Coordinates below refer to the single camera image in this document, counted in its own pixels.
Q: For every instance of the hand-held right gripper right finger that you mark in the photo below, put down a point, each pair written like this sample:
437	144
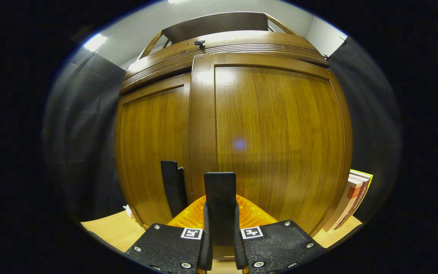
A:
240	253

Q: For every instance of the wooden shoe cabinet door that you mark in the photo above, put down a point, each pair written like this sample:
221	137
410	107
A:
146	144
280	133

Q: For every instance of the small ceiling light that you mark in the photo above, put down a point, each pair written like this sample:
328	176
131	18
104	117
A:
95	42

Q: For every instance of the large ceiling light panel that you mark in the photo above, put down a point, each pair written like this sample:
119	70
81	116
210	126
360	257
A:
177	1

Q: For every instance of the wooden double-door shoe cabinet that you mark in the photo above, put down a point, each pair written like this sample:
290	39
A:
215	23

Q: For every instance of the wooden cabinet drawer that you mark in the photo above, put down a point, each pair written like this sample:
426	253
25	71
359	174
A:
242	42

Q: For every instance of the black drawer knob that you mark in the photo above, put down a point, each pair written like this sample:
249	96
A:
199	44

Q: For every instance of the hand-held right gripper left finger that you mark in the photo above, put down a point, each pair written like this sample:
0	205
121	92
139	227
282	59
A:
205	251

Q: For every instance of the brown book with white print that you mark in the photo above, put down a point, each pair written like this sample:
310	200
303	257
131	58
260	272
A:
359	201

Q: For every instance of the white and orange book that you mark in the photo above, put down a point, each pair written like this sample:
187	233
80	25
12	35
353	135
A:
344	207

